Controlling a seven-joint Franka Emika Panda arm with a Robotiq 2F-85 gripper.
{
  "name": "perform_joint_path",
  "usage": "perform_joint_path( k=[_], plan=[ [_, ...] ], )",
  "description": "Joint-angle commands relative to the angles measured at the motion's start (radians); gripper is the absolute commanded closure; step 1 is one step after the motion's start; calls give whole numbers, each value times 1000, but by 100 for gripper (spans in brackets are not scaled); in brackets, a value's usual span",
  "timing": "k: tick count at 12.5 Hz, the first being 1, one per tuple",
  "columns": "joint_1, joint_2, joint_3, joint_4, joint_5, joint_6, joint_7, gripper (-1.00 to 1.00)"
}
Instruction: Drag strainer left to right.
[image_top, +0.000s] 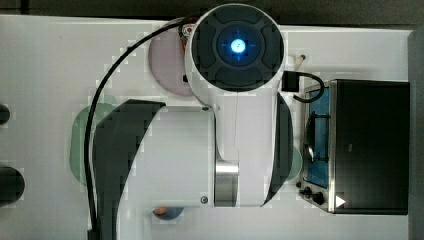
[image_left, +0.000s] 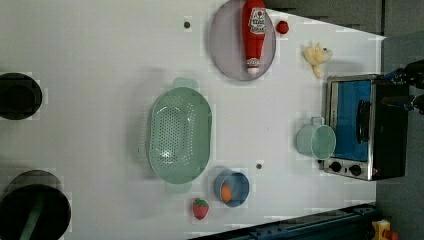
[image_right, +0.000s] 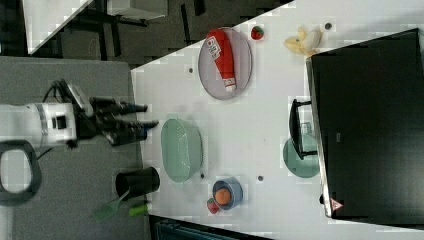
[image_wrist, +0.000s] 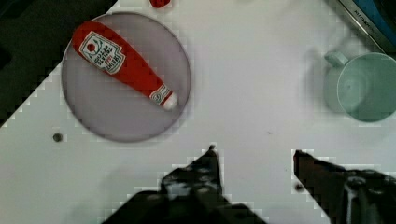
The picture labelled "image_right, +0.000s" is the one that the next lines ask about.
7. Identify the black toaster oven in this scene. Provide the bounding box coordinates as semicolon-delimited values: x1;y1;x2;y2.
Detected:
289;28;424;229

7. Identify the black utensil cup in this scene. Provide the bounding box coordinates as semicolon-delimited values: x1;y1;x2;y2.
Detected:
115;167;160;201

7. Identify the green plastic strainer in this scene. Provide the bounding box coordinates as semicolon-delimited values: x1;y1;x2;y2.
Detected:
161;114;203;183

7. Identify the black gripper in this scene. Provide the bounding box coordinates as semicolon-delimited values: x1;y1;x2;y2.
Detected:
76;97;159;146

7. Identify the green handle utensil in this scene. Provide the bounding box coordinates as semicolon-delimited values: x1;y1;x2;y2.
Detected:
129;204;148;217

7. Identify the orange toy fruit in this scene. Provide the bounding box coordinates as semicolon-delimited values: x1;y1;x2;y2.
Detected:
215;188;231;205

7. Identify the blue bowl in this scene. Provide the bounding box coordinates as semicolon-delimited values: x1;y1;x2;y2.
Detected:
212;177;243;210

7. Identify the red strawberry with leaves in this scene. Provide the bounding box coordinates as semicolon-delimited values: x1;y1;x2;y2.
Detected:
207;198;219;214

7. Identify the green mug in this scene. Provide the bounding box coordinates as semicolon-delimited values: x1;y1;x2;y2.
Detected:
283;122;320;178

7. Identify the grey round plate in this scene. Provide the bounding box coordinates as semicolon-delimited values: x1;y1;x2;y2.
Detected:
198;28;252;100

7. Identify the red ketchup bottle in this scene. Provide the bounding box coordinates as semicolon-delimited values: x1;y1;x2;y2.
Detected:
206;29;236;92

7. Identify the green spatula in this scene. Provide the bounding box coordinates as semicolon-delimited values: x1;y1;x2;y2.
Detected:
92;191;129;221

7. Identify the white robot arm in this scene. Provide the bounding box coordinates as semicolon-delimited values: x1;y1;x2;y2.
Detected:
1;97;159;149

